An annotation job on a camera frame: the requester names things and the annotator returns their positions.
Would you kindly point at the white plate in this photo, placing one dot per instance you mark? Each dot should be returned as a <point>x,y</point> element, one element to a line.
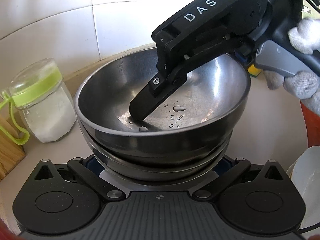
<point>304,173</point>

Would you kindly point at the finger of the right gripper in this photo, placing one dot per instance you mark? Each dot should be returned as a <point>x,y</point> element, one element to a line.
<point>153,95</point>

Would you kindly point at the yellow green sponge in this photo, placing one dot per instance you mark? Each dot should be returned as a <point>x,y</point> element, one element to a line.
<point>254,71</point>

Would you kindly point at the white gloved right hand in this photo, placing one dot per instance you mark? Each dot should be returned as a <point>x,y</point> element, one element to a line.
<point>281,68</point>

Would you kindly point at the glass jar green lid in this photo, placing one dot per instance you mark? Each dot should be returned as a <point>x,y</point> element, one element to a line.
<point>39,103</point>

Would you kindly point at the small steel bowl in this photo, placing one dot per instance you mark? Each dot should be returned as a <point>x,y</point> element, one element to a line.
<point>119,108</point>

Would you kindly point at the large steel bowl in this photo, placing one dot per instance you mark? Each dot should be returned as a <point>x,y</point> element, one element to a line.
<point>158,170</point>

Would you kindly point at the wooden knife block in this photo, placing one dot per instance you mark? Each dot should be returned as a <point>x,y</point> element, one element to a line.
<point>10,153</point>

